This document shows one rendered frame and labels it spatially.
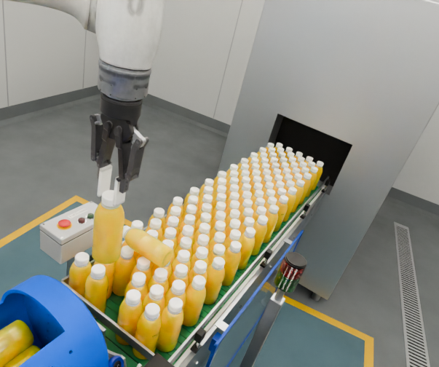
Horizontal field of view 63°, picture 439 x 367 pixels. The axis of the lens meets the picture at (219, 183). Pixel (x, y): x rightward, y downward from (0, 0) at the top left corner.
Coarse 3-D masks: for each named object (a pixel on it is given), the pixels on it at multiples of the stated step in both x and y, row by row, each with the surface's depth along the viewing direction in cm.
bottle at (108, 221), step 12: (120, 204) 79; (96, 216) 77; (108, 216) 77; (120, 216) 78; (96, 228) 78; (108, 228) 78; (120, 228) 80; (96, 240) 80; (108, 240) 80; (120, 240) 82; (96, 252) 82; (108, 252) 82; (120, 252) 86
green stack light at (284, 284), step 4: (280, 272) 100; (276, 276) 102; (280, 276) 100; (284, 276) 99; (276, 280) 102; (280, 280) 100; (284, 280) 99; (288, 280) 98; (292, 280) 98; (296, 280) 99; (276, 284) 102; (280, 284) 100; (284, 284) 99; (288, 284) 99; (292, 284) 99; (296, 284) 100; (280, 288) 101; (284, 288) 100; (288, 288) 100; (292, 288) 100; (288, 292) 101
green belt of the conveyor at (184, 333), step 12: (312, 192) 215; (288, 228) 177; (240, 276) 139; (228, 288) 132; (108, 300) 115; (120, 300) 116; (216, 300) 126; (108, 312) 112; (204, 312) 120; (216, 312) 122; (108, 336) 105; (180, 336) 110; (108, 348) 102; (120, 348) 103; (132, 348) 103; (156, 348) 105; (132, 360) 100; (144, 360) 101
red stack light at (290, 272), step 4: (284, 260) 98; (284, 264) 98; (288, 264) 97; (280, 268) 100; (284, 268) 98; (288, 268) 97; (292, 268) 96; (304, 268) 98; (284, 272) 98; (288, 272) 97; (292, 272) 97; (296, 272) 97; (300, 272) 97; (288, 276) 98; (292, 276) 97; (296, 276) 98; (300, 276) 98
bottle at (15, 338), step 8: (16, 320) 78; (8, 328) 76; (16, 328) 76; (24, 328) 77; (0, 336) 74; (8, 336) 74; (16, 336) 75; (24, 336) 76; (32, 336) 78; (0, 344) 73; (8, 344) 74; (16, 344) 75; (24, 344) 76; (0, 352) 72; (8, 352) 73; (16, 352) 75; (0, 360) 72; (8, 360) 74
